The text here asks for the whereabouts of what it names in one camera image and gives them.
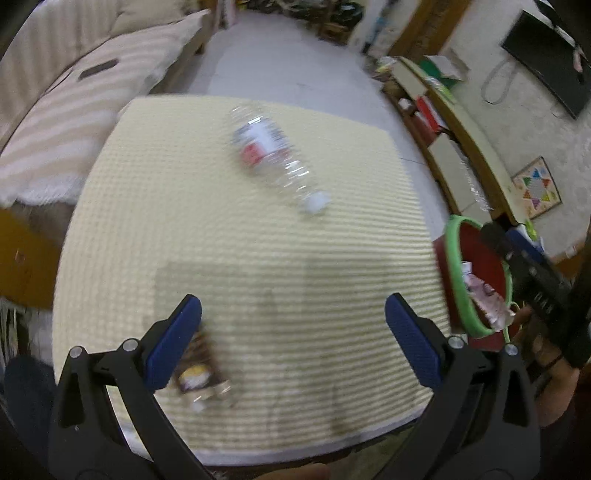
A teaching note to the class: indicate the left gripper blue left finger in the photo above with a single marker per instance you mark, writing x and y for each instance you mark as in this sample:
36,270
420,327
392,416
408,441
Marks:
166,341

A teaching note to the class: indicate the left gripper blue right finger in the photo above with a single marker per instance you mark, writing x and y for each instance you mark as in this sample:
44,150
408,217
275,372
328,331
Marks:
419,338

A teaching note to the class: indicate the dark brown cigarette pack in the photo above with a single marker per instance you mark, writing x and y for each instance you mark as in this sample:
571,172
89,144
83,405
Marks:
198,378

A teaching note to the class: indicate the clear plastic water bottle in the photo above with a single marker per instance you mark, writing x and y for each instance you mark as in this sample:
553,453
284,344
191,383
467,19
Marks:
261,144

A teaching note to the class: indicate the person's right hand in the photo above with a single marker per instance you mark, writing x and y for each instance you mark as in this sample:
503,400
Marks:
561,378

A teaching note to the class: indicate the red bin green rim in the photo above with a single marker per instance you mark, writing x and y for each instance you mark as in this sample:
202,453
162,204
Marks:
477,283

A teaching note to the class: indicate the chinese checkers board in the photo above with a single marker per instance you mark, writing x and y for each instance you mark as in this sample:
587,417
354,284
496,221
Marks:
537,189

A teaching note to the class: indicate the long yellow TV cabinet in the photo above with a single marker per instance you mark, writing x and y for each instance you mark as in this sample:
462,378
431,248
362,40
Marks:
462,161

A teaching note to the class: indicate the brown cardboard box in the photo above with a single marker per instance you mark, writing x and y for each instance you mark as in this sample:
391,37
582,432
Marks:
29,264

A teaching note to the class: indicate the red flat box in cabinet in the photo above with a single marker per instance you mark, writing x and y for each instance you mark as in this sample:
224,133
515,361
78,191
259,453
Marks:
429,114

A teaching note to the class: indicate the green and white open box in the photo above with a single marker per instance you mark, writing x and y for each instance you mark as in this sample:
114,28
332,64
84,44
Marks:
447,68

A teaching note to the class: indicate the black phone on sofa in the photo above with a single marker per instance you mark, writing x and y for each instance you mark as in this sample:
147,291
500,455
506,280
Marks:
99,68

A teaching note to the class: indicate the striped beige sofa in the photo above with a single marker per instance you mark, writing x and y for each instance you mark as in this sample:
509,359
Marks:
54,126

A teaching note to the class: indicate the wall mounted black television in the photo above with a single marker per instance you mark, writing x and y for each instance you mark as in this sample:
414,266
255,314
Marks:
546,54

